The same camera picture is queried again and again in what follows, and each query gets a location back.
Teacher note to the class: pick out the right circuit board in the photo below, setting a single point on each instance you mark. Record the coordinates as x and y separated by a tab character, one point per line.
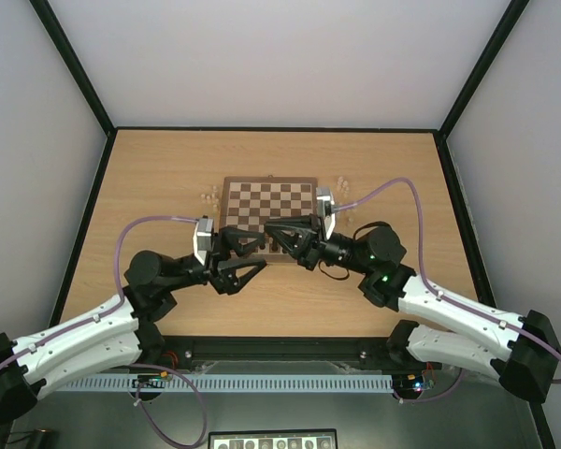
417	382

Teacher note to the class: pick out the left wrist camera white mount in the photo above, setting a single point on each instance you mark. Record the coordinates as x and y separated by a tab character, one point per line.
202	239

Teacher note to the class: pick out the black aluminium frame rail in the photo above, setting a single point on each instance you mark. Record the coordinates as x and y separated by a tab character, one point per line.
280	348

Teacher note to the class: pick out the grey slotted cable duct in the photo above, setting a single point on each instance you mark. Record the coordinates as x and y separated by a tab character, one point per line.
241	383

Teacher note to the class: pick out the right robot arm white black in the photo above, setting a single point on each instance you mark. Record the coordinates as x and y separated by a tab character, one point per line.
519	351

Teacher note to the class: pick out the circuit board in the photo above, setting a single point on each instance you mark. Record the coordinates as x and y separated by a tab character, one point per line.
154	379
417	382

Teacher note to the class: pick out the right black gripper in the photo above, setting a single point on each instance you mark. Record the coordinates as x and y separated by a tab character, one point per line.
314	241

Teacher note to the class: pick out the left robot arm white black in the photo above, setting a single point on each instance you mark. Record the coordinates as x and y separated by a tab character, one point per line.
122	331

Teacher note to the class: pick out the small dark cylinder object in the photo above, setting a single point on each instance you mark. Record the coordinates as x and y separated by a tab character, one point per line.
40	439

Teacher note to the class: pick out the wooden chess board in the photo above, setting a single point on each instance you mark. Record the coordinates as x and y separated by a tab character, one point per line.
248	202

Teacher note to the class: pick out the left circuit board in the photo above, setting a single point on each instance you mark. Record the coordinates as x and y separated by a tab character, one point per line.
154	379

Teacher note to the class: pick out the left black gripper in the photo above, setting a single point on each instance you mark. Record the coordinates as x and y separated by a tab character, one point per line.
223	274

